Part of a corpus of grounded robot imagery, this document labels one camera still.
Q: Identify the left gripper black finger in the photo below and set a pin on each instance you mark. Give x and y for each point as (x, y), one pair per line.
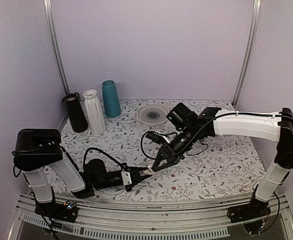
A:
(140, 170)
(136, 179)

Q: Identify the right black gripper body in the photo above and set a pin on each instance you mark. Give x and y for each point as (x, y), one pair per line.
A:
(187, 133)

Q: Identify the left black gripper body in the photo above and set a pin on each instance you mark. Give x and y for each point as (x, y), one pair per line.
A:
(104, 184)

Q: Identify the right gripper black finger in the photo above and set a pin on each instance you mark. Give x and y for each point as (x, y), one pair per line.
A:
(161, 162)
(170, 163)

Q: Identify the white earbuds charging case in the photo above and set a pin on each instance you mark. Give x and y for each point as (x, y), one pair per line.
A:
(148, 172)

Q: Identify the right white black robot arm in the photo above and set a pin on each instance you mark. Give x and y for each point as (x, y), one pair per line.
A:
(214, 121)

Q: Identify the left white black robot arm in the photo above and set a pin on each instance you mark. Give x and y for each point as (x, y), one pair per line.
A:
(37, 148)

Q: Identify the floral patterned table mat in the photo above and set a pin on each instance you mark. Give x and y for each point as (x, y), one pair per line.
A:
(216, 167)

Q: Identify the translucent round plate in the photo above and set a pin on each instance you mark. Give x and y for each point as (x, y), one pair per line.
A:
(152, 115)

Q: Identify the black cylindrical cup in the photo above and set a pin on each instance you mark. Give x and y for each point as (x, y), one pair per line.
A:
(75, 112)

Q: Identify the white ribbed vase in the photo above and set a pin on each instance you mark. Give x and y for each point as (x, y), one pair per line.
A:
(94, 111)

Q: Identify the teal plastic cup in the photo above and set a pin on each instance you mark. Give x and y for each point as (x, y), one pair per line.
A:
(110, 99)

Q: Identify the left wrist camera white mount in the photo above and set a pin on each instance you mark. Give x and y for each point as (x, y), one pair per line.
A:
(126, 177)

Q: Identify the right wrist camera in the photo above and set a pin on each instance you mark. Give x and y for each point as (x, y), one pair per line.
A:
(158, 138)

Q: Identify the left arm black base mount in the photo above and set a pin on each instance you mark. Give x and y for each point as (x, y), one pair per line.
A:
(66, 211)

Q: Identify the aluminium front rail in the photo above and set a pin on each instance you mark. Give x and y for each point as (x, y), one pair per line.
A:
(204, 219)

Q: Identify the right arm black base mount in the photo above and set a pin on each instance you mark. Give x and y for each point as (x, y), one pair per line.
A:
(254, 209)

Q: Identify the right aluminium frame post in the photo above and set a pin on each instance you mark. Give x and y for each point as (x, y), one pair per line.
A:
(254, 22)

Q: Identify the aluminium frame post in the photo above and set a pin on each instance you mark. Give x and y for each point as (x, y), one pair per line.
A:
(48, 11)
(254, 22)

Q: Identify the left aluminium frame post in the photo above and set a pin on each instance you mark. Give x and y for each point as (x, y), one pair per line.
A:
(48, 11)

